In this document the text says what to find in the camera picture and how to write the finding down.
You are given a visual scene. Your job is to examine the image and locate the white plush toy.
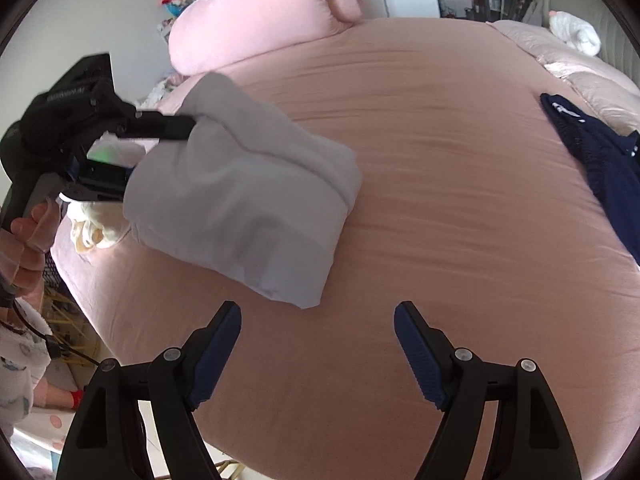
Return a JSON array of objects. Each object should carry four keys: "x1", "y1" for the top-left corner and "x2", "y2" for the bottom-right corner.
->
[{"x1": 548, "y1": 10, "x2": 601, "y2": 56}]

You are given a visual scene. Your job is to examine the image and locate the white shirt navy trim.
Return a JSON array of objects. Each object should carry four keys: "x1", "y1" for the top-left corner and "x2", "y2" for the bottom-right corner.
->
[{"x1": 122, "y1": 72, "x2": 363, "y2": 309}]

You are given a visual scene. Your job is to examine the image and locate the person's left hand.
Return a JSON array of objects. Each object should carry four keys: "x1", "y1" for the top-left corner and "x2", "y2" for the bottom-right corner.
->
[{"x1": 9, "y1": 199, "x2": 64, "y2": 307}]

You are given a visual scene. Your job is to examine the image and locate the pink rolled duvet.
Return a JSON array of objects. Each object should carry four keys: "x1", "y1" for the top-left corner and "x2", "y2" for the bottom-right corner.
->
[{"x1": 167, "y1": 0, "x2": 363, "y2": 77}]

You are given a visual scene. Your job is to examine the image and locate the navy shorts white stripes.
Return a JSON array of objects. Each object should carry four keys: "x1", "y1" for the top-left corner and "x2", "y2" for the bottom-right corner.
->
[{"x1": 540, "y1": 92, "x2": 640, "y2": 267}]

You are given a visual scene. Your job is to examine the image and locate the heap of light clothes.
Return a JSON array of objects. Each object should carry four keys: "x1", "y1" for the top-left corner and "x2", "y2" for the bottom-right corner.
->
[{"x1": 145, "y1": 72, "x2": 201, "y2": 112}]

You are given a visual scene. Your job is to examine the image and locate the pink bed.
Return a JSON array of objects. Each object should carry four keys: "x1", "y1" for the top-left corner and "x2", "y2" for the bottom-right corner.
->
[{"x1": 50, "y1": 17, "x2": 640, "y2": 480}]

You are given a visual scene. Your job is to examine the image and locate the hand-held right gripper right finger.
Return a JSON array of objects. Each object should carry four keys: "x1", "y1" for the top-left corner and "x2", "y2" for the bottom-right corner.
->
[{"x1": 393, "y1": 301, "x2": 583, "y2": 480}]

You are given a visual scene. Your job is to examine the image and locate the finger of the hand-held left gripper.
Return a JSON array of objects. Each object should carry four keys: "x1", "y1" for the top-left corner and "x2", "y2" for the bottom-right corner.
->
[
  {"x1": 59, "y1": 156, "x2": 137, "y2": 204},
  {"x1": 117, "y1": 110, "x2": 197, "y2": 143}
]

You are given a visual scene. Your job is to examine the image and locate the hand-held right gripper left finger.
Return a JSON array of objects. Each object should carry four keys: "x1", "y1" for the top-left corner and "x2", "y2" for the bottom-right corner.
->
[{"x1": 56, "y1": 301, "x2": 243, "y2": 480}]

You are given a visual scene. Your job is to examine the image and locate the black cable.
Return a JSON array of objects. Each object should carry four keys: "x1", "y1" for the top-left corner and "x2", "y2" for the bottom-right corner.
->
[{"x1": 9, "y1": 297, "x2": 98, "y2": 367}]

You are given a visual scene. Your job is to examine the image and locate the grey-green padded headboard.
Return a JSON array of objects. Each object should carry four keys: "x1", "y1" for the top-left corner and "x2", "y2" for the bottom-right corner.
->
[{"x1": 545, "y1": 0, "x2": 640, "y2": 87}]

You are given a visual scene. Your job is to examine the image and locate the folded white shirt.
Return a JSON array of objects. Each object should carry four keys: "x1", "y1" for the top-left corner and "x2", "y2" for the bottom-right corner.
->
[{"x1": 87, "y1": 132, "x2": 159, "y2": 169}]

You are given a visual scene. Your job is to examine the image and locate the cream folded garment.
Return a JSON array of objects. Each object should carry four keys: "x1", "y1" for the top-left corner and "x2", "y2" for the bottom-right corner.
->
[{"x1": 67, "y1": 202, "x2": 132, "y2": 252}]

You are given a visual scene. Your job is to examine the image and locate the gold wire stool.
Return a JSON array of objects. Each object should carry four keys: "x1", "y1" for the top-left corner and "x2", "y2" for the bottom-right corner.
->
[{"x1": 42, "y1": 290, "x2": 107, "y2": 362}]

